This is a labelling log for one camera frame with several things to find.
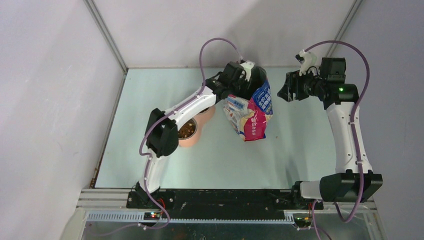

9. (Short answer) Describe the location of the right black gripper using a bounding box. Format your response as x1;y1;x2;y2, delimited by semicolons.
277;66;326;102

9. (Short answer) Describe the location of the pink pet food bag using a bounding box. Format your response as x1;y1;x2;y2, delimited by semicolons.
222;66;273;142

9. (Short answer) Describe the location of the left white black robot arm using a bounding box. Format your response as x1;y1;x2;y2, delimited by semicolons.
138;60;256;208

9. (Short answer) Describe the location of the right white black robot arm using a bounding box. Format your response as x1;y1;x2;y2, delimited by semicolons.
277;55;383;209

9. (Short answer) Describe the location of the brown kibble pet food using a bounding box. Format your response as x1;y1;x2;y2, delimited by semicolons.
178;120;196;138

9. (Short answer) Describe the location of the near steel bowl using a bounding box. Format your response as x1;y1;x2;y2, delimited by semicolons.
177;118;199;140

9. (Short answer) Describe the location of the pink double bowl feeder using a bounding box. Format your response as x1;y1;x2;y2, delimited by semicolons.
178;106;216;148

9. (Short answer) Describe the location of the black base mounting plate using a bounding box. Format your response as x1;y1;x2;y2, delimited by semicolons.
126;186;324;221

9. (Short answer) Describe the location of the right controller board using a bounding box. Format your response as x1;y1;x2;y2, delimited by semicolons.
293;217;313;230

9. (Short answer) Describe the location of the controller board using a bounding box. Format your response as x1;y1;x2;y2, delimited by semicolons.
143;212;162;221
293;217;313;230

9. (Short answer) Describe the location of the left controller board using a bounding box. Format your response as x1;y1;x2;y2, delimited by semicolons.
143;212;162;221

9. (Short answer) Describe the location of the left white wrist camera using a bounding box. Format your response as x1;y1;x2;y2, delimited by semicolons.
240;60;255;82

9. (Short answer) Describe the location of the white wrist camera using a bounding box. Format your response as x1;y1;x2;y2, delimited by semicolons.
240;60;255;82
295;50;317;76

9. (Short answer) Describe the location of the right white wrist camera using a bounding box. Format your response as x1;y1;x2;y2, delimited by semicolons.
295;50;317;76

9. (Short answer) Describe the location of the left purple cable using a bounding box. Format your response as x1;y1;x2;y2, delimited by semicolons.
138;37;246;231

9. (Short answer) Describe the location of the purple cable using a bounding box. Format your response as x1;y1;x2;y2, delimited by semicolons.
138;37;246;231
304;40;371;240

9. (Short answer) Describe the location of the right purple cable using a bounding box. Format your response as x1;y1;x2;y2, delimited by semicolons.
304;40;371;240

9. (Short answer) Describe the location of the right corner aluminium post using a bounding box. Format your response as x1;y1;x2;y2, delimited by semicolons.
325;0;363;57

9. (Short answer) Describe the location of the corner aluminium post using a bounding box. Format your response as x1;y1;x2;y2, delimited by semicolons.
83;0;129;74
325;0;363;57

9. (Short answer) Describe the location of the left corner aluminium post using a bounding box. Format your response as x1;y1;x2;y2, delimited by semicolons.
83;0;129;74

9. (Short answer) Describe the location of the aluminium front frame rail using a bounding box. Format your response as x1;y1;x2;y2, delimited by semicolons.
76;188;379;223

